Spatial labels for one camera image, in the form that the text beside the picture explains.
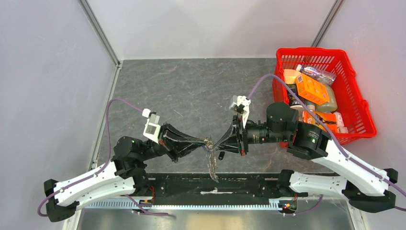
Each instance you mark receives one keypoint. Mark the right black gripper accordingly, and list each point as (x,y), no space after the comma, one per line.
(234,142)

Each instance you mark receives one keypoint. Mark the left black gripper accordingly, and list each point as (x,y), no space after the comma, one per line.
(173,150)

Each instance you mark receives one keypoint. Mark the leopard print wrist strap keyring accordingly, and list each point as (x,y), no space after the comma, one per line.
(210,153)

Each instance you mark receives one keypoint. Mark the black capped key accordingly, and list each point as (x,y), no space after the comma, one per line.
(221,155)

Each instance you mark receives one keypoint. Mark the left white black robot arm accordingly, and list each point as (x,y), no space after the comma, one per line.
(123,174)

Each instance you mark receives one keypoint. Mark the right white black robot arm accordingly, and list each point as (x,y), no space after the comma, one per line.
(365,187)

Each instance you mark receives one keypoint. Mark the dark green bottle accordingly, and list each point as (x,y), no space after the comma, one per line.
(294,98)

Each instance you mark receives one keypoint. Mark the yellow sponge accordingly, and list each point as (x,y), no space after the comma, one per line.
(290,76)

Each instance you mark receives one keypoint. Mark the orange carton box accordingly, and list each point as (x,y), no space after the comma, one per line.
(311,90)

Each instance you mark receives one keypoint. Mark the orange razor package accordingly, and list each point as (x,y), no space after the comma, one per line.
(328,119)

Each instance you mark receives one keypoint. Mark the beige soap pouch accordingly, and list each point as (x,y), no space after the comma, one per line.
(330,106)

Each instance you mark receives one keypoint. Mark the pink white packet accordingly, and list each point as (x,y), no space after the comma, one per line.
(341,128)

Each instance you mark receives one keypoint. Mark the clear plastic bottle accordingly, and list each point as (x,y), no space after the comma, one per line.
(322,76)

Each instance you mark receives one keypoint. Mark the red plastic basket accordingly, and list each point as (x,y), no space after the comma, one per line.
(351,104)

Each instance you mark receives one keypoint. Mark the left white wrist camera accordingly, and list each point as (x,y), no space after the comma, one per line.
(152,127)

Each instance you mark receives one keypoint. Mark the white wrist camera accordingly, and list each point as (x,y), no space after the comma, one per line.
(152,127)
(240,105)

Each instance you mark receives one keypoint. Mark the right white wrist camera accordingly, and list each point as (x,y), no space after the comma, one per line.
(240,105)

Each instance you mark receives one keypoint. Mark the black mounting base plate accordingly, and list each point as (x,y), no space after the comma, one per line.
(230,189)

